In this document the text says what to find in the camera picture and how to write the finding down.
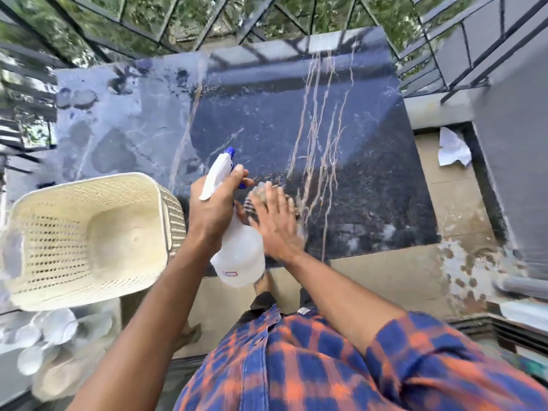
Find dark trousers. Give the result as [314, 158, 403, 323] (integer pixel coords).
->
[237, 291, 317, 324]

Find black metal railing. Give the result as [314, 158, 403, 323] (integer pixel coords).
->
[0, 0, 548, 174]

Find blue orange plaid shirt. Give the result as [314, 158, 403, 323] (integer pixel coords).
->
[173, 305, 548, 411]

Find brown checked cloth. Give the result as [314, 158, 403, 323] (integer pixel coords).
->
[243, 182, 307, 249]

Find crumpled white paper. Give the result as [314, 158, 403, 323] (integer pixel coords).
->
[437, 127, 473, 167]

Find person's right hand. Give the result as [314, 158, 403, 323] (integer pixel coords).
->
[248, 182, 307, 261]

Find person's right forearm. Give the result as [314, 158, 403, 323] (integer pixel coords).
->
[284, 252, 408, 356]

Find green foliage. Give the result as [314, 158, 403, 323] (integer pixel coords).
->
[0, 0, 485, 146]

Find person's left hand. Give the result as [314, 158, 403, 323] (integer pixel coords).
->
[187, 163, 255, 253]

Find beige low stool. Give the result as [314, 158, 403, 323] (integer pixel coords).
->
[30, 297, 123, 403]

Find dark ribbed door threshold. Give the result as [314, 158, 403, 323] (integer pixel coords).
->
[447, 314, 548, 360]

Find patterned bowl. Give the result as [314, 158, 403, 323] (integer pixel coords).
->
[41, 308, 79, 345]

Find white spray bottle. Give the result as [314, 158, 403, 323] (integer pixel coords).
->
[199, 147, 266, 289]

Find dark marble table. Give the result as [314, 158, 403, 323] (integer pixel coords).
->
[53, 26, 442, 277]

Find grey pipe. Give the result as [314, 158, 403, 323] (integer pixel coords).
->
[494, 276, 548, 301]

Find person's left foot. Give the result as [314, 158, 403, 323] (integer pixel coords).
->
[174, 321, 203, 354]

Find person's foot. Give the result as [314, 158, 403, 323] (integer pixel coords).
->
[253, 271, 275, 296]
[174, 321, 203, 354]

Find person's left forearm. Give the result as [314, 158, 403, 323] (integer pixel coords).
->
[66, 241, 215, 411]

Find white mug blue flower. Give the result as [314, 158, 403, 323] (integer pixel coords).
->
[16, 344, 46, 376]

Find cream plastic basket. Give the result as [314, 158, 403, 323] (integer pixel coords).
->
[2, 172, 187, 312]

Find clear drinking glass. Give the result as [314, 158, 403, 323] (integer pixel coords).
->
[76, 312, 114, 341]

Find plain white cup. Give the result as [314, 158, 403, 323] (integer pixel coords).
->
[10, 323, 43, 349]

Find person's right foot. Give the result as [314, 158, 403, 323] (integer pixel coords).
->
[253, 271, 275, 296]

